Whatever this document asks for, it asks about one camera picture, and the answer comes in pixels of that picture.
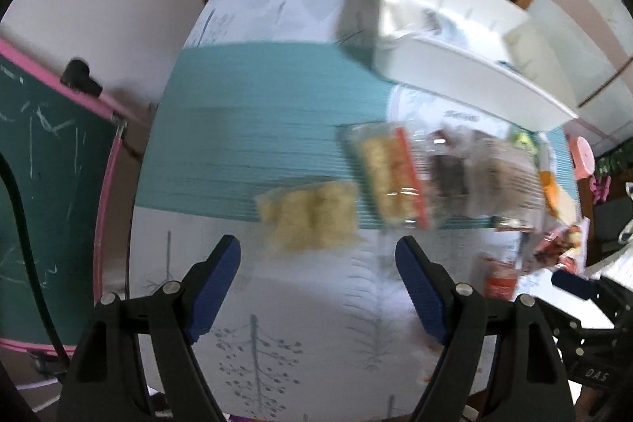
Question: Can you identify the green candy packet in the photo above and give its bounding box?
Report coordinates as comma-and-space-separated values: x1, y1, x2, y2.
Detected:
511, 131, 538, 162

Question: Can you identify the dark seaweed snack pack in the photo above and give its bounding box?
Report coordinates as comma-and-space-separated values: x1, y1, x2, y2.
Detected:
427, 130, 469, 216

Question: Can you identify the orange snack packet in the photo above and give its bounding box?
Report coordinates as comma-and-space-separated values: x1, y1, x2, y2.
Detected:
538, 171, 578, 225

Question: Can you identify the black cable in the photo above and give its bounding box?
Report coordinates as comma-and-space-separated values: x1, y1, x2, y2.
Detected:
0, 151, 71, 369

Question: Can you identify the white plastic bin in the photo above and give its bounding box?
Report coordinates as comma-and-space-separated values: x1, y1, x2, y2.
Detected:
372, 0, 578, 132

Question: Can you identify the green chalkboard pink frame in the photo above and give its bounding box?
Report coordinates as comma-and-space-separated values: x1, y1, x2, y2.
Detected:
1, 42, 121, 350

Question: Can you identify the pink plastic stool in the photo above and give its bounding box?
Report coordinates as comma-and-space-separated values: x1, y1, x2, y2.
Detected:
569, 136, 595, 181

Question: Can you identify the yellow rice cracker pack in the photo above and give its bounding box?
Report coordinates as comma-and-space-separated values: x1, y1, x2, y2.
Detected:
254, 180, 360, 252

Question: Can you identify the red white snack packet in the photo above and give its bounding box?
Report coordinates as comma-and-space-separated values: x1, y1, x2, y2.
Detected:
533, 224, 586, 274

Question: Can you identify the teal and white tablecloth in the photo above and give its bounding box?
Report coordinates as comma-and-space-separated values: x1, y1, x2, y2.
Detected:
129, 0, 580, 420

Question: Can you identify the red-edged cracker snack pack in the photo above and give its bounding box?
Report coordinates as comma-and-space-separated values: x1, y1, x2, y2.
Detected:
348, 122, 432, 229

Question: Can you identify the clear wrapped cake pack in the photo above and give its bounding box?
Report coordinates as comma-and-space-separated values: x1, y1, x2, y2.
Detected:
464, 136, 545, 233

